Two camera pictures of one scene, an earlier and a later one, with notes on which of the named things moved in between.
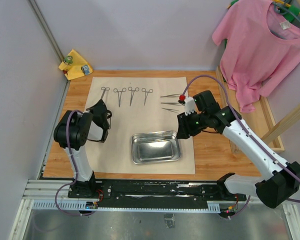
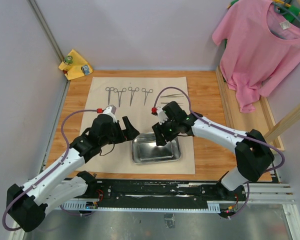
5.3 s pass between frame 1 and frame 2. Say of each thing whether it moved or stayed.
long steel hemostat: stayed
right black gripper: moved
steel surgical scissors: moved
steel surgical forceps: stayed
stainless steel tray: stayed
